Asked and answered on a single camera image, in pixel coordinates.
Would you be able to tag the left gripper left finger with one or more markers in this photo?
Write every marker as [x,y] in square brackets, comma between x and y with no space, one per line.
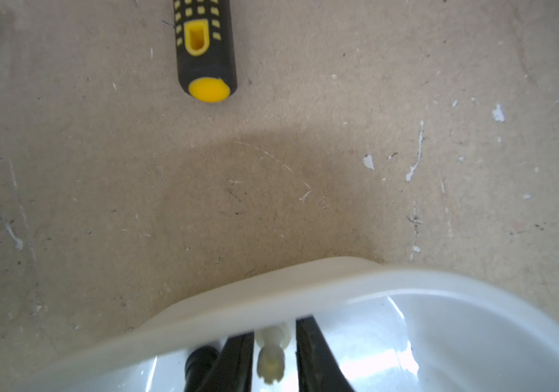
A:
[233,369]

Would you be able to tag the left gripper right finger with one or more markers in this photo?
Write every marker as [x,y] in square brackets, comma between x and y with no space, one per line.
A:
[317,368]

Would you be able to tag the white rook chess piece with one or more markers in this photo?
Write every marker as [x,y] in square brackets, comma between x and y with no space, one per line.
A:
[273,342]

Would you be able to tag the white plastic storage box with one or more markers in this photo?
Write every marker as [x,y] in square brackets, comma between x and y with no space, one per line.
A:
[389,329]

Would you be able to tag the black chess piece front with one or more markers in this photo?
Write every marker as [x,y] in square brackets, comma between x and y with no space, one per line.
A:
[198,365]

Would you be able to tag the black yellow screwdriver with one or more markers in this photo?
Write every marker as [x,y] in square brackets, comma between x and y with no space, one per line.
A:
[205,49]

